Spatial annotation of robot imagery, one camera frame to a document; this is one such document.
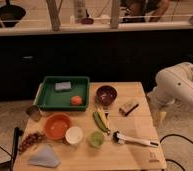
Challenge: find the yellow corn toy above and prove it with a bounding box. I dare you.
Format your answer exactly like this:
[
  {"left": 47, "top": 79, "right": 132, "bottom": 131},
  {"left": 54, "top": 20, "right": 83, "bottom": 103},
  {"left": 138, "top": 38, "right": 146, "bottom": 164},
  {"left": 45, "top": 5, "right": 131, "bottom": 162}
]
[{"left": 97, "top": 108, "right": 110, "bottom": 130}]

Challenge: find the red grape bunch toy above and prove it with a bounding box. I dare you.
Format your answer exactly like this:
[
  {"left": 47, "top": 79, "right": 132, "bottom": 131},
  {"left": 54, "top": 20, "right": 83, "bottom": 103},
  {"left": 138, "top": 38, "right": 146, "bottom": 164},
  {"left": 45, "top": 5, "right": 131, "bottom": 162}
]
[{"left": 18, "top": 132, "right": 44, "bottom": 154}]

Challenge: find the seated person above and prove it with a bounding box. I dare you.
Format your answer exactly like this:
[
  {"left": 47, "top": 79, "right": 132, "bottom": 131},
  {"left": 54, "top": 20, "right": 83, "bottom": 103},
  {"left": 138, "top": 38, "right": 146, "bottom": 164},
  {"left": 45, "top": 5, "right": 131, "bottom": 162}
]
[{"left": 121, "top": 0, "right": 169, "bottom": 23}]

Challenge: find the red bowl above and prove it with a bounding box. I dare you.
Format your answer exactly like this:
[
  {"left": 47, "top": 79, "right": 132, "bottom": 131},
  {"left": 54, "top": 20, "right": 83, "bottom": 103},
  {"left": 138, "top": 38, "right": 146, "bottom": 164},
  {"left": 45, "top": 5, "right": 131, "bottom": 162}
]
[{"left": 43, "top": 113, "right": 71, "bottom": 140}]

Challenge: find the dark purple bowl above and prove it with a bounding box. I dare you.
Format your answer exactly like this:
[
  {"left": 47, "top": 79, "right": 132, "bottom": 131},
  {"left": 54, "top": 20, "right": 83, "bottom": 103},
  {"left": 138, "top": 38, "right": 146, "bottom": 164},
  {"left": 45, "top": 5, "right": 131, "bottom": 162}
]
[{"left": 95, "top": 85, "right": 117, "bottom": 106}]

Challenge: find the wooden block brush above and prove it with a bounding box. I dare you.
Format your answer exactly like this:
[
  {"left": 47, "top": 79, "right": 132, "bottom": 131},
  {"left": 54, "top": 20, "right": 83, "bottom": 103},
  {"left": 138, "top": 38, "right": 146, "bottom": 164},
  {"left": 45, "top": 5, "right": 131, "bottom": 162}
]
[{"left": 119, "top": 100, "right": 139, "bottom": 116}]

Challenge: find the green cup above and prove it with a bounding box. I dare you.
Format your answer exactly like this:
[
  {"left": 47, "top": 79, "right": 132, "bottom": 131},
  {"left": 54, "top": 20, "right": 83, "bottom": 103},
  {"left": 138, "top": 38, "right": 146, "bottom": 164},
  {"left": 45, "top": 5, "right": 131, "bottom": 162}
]
[{"left": 88, "top": 131, "right": 104, "bottom": 148}]

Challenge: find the green plastic tray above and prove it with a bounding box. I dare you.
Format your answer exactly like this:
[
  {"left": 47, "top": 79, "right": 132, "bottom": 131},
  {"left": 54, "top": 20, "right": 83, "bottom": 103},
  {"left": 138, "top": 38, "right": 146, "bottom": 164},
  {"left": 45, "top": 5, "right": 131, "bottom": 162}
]
[{"left": 35, "top": 76, "right": 90, "bottom": 111}]

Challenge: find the light blue cloth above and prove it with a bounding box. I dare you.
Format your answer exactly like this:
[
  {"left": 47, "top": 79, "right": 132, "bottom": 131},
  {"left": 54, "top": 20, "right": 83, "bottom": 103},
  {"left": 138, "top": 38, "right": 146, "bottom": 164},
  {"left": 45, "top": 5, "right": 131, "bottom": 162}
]
[{"left": 28, "top": 145, "right": 60, "bottom": 168}]

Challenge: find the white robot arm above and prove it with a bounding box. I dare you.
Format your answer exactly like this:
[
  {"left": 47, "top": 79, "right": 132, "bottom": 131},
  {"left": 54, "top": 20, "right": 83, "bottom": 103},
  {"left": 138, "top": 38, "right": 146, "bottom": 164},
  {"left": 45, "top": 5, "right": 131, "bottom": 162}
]
[{"left": 147, "top": 62, "right": 193, "bottom": 127}]

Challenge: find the metal cup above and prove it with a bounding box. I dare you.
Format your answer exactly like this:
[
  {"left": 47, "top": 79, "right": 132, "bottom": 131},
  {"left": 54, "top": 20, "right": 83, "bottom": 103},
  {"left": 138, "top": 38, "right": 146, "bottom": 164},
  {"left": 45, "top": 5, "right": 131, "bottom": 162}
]
[{"left": 26, "top": 105, "right": 41, "bottom": 122}]

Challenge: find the white small bowl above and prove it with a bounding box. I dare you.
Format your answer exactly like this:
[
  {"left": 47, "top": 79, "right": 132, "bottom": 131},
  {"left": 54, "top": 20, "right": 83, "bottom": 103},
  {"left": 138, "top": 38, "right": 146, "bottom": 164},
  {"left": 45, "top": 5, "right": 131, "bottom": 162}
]
[{"left": 65, "top": 126, "right": 83, "bottom": 145}]

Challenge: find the black wok pan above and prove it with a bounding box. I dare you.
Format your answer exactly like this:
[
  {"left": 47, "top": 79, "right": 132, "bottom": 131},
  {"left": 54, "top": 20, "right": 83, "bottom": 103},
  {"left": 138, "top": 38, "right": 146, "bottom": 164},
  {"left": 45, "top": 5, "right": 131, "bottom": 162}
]
[{"left": 0, "top": 5, "right": 26, "bottom": 27}]

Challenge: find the black floor cable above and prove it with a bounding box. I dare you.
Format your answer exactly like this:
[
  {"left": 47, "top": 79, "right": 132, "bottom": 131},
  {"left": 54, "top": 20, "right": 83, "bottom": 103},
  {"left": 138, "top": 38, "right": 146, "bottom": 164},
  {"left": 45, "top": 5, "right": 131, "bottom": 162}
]
[{"left": 159, "top": 133, "right": 193, "bottom": 171}]

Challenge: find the grey sponge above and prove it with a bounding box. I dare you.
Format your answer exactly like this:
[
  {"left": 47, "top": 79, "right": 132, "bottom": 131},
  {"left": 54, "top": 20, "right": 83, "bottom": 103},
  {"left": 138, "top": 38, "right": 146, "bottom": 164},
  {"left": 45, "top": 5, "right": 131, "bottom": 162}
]
[{"left": 55, "top": 82, "right": 71, "bottom": 91}]

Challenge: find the orange tomato toy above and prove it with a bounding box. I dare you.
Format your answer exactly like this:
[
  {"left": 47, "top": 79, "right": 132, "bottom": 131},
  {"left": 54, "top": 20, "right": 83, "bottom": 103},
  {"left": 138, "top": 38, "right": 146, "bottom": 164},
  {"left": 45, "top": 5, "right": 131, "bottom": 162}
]
[{"left": 70, "top": 96, "right": 82, "bottom": 106}]

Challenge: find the white dish brush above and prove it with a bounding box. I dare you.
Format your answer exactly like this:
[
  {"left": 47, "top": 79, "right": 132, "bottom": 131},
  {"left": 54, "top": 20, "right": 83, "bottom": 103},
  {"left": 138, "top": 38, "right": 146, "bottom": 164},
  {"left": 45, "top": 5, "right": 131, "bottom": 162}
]
[{"left": 113, "top": 131, "right": 159, "bottom": 147}]

